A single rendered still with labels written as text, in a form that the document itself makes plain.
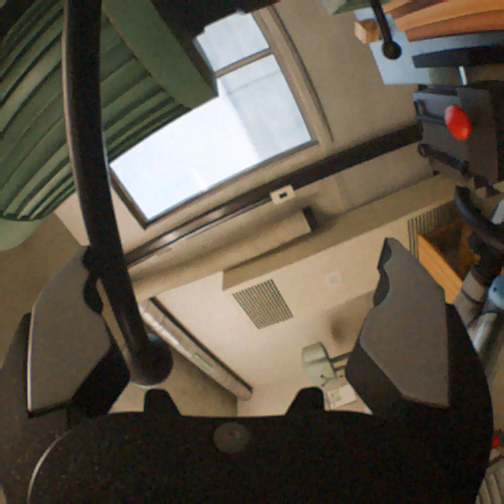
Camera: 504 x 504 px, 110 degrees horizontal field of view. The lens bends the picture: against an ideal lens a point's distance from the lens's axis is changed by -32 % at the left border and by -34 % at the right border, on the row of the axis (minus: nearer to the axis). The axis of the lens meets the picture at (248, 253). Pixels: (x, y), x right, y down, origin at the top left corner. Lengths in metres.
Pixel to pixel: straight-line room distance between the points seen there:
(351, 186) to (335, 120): 0.45
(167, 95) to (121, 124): 0.04
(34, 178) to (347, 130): 1.58
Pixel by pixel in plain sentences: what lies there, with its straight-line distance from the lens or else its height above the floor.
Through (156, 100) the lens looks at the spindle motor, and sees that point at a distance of 0.19.
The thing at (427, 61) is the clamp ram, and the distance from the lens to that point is 0.30.
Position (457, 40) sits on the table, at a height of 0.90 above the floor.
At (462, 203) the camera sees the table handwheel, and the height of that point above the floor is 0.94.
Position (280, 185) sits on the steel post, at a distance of 1.55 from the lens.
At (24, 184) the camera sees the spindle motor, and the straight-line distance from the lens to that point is 0.25.
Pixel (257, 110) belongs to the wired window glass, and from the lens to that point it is 1.59.
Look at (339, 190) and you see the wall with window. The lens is 1.75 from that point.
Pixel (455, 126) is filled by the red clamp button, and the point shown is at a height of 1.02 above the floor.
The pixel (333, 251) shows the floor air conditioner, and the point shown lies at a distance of 1.59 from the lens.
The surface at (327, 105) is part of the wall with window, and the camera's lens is 1.59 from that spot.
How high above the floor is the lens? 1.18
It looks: 13 degrees up
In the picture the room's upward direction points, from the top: 113 degrees counter-clockwise
